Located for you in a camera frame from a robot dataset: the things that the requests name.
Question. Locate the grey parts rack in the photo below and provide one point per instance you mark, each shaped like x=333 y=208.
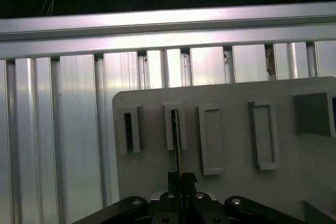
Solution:
x=262 y=187

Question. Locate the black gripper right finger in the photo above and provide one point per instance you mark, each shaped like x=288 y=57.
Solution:
x=202 y=208

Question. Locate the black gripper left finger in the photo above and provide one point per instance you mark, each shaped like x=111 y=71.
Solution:
x=162 y=208

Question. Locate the green RAM stick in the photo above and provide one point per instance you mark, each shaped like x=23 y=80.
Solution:
x=179 y=161

